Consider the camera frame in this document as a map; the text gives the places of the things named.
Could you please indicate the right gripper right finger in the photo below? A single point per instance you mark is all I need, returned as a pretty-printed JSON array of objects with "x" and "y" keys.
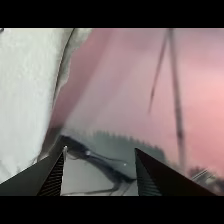
[{"x": 160, "y": 180}]

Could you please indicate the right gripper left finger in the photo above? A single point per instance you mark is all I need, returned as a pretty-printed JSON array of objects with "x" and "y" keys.
[{"x": 40, "y": 180}]

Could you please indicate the grey T-shirt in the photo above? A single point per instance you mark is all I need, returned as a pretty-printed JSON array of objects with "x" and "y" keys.
[{"x": 23, "y": 93}]

